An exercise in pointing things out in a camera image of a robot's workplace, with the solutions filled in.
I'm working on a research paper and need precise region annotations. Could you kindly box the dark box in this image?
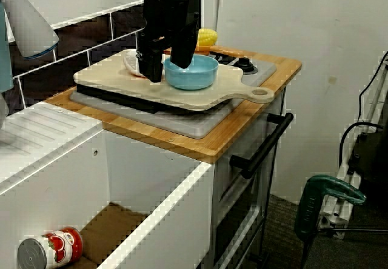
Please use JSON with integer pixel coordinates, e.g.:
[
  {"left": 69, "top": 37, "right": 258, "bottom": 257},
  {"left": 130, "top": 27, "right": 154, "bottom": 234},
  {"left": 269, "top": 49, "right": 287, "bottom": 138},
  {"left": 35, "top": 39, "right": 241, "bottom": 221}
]
[{"left": 348, "top": 129, "right": 388, "bottom": 203}]

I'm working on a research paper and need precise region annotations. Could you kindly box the thin black cable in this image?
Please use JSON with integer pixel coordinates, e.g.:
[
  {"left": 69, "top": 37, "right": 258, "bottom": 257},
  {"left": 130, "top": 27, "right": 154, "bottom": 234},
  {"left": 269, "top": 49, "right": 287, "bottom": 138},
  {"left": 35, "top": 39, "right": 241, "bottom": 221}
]
[{"left": 358, "top": 50, "right": 388, "bottom": 124}]

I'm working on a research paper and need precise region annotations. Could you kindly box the yellow toy corn cob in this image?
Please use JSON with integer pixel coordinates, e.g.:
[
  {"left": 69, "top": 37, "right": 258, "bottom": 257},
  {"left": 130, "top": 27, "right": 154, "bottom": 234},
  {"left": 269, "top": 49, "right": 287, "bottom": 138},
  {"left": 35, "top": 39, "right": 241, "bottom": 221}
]
[{"left": 196, "top": 28, "right": 218, "bottom": 46}]

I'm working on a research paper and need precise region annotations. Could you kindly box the wooden countertop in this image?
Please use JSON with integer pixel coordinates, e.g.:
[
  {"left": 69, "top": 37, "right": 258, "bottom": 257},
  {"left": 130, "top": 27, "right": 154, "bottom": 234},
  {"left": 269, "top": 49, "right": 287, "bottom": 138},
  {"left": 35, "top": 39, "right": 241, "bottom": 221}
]
[{"left": 45, "top": 50, "right": 303, "bottom": 164}]

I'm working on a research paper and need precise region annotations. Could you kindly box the light blue plastic bowl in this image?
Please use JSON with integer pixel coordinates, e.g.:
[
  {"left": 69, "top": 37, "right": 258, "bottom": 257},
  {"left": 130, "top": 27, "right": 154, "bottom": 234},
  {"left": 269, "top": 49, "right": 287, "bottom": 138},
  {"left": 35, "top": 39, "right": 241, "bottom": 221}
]
[{"left": 162, "top": 54, "right": 219, "bottom": 91}]

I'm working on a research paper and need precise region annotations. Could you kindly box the black floor cable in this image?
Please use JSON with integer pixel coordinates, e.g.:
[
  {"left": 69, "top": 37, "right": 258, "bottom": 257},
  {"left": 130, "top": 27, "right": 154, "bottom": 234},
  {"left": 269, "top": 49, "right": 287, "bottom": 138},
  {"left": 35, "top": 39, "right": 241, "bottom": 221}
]
[{"left": 299, "top": 226, "right": 388, "bottom": 269}]

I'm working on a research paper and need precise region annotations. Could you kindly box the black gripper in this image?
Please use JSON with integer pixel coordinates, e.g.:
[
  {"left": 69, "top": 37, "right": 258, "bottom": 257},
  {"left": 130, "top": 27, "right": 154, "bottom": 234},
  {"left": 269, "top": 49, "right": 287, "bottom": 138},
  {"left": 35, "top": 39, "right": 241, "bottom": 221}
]
[{"left": 138, "top": 0, "right": 202, "bottom": 84}]

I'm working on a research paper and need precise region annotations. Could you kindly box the wooden cutting board with handle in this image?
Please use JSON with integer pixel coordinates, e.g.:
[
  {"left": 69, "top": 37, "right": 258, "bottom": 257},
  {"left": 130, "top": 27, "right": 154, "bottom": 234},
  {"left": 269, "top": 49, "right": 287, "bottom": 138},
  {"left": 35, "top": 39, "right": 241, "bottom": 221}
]
[{"left": 73, "top": 49, "right": 275, "bottom": 111}]

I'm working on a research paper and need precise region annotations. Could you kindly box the black oven door handle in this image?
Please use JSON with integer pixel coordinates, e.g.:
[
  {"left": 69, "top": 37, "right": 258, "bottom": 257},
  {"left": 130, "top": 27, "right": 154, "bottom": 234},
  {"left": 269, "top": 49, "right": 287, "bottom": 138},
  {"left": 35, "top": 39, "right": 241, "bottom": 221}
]
[{"left": 229, "top": 112, "right": 294, "bottom": 179}]

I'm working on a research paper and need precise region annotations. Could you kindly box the black stove knob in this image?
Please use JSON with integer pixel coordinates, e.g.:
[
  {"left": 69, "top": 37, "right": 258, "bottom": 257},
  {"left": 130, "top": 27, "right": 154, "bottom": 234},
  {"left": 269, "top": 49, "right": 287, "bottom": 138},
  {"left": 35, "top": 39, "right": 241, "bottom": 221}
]
[{"left": 235, "top": 57, "right": 259, "bottom": 76}]

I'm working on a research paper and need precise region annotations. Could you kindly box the white toy kitchen cabinet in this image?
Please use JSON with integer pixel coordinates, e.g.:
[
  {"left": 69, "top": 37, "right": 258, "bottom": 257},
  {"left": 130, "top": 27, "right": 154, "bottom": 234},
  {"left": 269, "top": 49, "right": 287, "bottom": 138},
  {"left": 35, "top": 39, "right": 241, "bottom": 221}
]
[{"left": 212, "top": 87, "right": 287, "bottom": 269}]

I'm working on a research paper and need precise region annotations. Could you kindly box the thick black cable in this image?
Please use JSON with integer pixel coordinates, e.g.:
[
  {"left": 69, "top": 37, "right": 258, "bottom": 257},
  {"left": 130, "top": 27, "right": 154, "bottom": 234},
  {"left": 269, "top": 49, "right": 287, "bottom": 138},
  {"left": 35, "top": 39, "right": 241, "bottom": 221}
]
[{"left": 338, "top": 122, "right": 385, "bottom": 173}]

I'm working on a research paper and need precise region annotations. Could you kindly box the orange toy frying pan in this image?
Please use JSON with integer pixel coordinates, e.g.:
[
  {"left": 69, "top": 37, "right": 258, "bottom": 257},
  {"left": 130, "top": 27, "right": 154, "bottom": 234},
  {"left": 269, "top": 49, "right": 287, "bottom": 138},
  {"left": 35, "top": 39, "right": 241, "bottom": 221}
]
[{"left": 163, "top": 44, "right": 252, "bottom": 59}]

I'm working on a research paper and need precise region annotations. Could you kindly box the tomato print tin can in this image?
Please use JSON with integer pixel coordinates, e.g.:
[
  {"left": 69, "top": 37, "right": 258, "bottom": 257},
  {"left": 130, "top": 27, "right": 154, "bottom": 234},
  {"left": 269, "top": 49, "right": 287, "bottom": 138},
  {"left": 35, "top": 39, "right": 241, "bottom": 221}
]
[{"left": 16, "top": 226, "right": 84, "bottom": 269}]

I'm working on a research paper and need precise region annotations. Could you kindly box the white toy bread slice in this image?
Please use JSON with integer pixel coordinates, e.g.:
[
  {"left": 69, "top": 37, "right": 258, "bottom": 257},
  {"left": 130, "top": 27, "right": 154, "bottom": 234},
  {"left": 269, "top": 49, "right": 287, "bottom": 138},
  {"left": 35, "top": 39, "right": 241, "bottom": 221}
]
[{"left": 122, "top": 50, "right": 149, "bottom": 78}]

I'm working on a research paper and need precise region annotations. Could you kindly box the aluminium frame profile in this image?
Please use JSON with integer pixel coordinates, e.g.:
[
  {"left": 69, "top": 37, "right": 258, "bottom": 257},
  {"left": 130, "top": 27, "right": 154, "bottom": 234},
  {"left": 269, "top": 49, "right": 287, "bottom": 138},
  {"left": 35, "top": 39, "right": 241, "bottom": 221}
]
[{"left": 321, "top": 59, "right": 388, "bottom": 241}]

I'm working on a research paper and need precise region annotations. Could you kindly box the black burner grate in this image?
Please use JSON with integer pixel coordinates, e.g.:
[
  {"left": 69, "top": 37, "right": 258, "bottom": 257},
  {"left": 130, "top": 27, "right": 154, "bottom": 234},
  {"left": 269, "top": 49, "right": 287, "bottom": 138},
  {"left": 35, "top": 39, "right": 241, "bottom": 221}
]
[
  {"left": 75, "top": 82, "right": 234, "bottom": 115},
  {"left": 209, "top": 50, "right": 240, "bottom": 67}
]

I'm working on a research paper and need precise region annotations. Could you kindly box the grey toy stove top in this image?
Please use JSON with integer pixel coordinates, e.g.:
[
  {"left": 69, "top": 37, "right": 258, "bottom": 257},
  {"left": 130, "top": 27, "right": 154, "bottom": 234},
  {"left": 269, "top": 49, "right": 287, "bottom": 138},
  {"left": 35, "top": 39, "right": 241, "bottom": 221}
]
[{"left": 69, "top": 55, "right": 277, "bottom": 139}]

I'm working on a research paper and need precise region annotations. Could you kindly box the green clamp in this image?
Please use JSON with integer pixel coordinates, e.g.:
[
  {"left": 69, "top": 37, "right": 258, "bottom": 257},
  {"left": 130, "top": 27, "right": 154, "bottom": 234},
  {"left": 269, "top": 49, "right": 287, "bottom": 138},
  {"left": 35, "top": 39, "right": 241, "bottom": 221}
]
[{"left": 294, "top": 174, "right": 367, "bottom": 248}]

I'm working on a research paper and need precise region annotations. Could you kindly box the dark tile backsplash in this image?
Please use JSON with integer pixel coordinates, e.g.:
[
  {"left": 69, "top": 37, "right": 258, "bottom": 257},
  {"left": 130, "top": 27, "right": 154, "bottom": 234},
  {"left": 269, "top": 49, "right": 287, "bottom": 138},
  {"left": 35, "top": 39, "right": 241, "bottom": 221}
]
[{"left": 8, "top": 0, "right": 146, "bottom": 115}]

